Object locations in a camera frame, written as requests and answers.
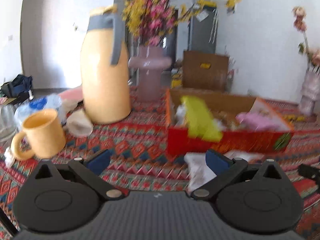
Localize pink mushroom-shaped vase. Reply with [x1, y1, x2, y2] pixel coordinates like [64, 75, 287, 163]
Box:
[128, 46, 172, 102]

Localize crumpled white tissue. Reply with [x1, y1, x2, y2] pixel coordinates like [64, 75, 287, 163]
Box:
[4, 147, 15, 168]

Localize white snack packet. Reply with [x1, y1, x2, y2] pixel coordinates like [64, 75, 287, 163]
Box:
[184, 150, 264, 193]

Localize pink snack packet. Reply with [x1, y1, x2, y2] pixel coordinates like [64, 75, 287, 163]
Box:
[236, 112, 284, 132]

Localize pink and yellow blossom branches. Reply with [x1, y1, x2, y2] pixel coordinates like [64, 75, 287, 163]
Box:
[113, 0, 243, 47]

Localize clear drinking glass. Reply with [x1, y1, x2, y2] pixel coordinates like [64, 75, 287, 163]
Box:
[0, 105, 17, 147]

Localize green snack packet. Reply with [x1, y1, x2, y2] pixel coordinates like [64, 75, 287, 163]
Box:
[181, 95, 223, 142]

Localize blue and white plastic bag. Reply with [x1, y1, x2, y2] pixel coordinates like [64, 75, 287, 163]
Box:
[14, 94, 66, 131]

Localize crumpled white paper cup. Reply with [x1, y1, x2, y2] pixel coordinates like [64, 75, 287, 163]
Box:
[66, 109, 93, 138]

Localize red cardboard snack box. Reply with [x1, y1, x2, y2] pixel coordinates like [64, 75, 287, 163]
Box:
[165, 88, 293, 157]

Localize dark blue bag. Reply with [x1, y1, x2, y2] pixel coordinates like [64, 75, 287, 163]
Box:
[1, 74, 33, 98]

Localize yellow thermos jug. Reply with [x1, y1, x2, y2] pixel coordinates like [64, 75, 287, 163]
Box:
[80, 5, 131, 124]

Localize dried pink roses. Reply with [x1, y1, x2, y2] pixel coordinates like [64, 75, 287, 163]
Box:
[292, 6, 319, 75]

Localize yellow ceramic mug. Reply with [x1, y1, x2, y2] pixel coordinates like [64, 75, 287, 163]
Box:
[11, 109, 66, 160]

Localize grey refrigerator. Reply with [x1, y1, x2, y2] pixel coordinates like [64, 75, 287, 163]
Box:
[188, 5, 218, 54]

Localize textured pink tall vase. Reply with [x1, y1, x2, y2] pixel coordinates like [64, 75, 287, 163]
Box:
[298, 70, 319, 116]

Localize colourful patterned tablecloth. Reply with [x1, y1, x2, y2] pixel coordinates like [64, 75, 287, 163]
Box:
[0, 86, 320, 240]

